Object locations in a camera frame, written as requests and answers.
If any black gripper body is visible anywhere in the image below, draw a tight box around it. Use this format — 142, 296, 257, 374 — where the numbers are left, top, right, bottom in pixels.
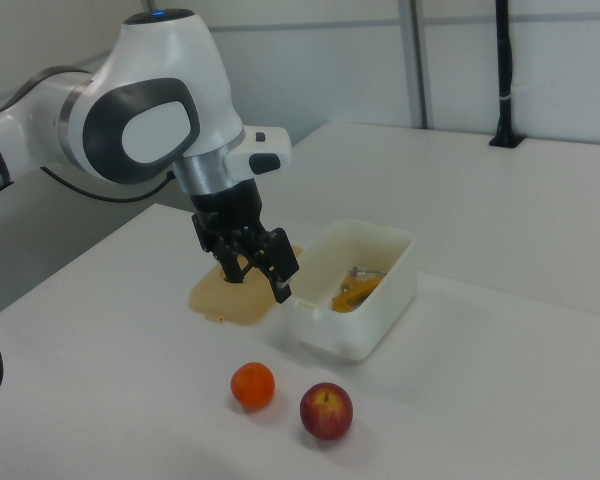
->
188, 178, 270, 242

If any orange fruit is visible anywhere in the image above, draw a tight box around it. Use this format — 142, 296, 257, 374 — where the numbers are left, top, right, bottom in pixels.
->
230, 361, 277, 412

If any red apple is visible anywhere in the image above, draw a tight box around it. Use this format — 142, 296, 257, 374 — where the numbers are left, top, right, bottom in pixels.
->
299, 382, 355, 442

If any white plastic container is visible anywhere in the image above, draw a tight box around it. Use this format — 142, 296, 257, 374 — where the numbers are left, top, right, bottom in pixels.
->
279, 218, 418, 365

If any beige plastic lid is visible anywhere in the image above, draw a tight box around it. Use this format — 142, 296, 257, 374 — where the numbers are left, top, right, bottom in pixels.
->
188, 244, 306, 328

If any yellow toy banana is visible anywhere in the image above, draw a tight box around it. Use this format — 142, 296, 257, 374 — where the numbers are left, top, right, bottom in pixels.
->
331, 277, 382, 314

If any small grey metal object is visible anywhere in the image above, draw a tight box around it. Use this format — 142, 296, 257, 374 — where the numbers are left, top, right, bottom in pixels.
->
344, 264, 390, 284

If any black pole with base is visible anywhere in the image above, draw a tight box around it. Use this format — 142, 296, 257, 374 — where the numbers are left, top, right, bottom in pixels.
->
488, 0, 525, 149

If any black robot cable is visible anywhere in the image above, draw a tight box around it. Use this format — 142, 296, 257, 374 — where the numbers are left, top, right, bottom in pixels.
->
0, 166, 177, 410

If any silver partition post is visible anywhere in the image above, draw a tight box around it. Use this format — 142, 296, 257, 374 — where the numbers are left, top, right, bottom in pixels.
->
398, 0, 434, 130

